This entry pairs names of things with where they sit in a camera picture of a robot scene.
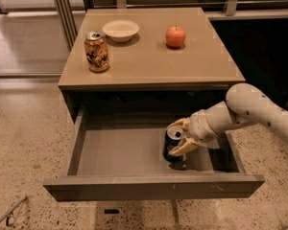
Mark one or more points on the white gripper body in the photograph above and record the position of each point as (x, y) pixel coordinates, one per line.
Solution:
(198, 127)

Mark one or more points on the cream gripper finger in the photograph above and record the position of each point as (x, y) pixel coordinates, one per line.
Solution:
(181, 124)
(185, 145)

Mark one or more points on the blue pepsi can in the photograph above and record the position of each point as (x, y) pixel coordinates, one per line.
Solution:
(173, 136)

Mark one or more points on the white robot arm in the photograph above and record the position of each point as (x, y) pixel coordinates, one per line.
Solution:
(244, 105)

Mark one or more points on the open grey top drawer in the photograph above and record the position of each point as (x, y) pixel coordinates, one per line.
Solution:
(119, 157)

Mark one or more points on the gold crumpled drink can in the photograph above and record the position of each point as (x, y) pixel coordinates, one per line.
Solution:
(96, 51)

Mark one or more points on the grey cabinet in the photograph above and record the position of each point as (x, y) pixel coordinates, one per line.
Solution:
(147, 62)

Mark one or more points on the red apple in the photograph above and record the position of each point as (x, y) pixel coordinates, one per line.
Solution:
(175, 36)

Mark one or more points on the small black floor object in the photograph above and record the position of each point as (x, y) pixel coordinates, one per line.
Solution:
(111, 211)

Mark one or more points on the white bowl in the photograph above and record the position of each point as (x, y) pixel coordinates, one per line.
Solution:
(120, 30)

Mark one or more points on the metal rod on floor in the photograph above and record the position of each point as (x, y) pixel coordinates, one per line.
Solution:
(15, 206)

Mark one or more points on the metal window frame rail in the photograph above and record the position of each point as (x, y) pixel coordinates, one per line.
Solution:
(65, 10)

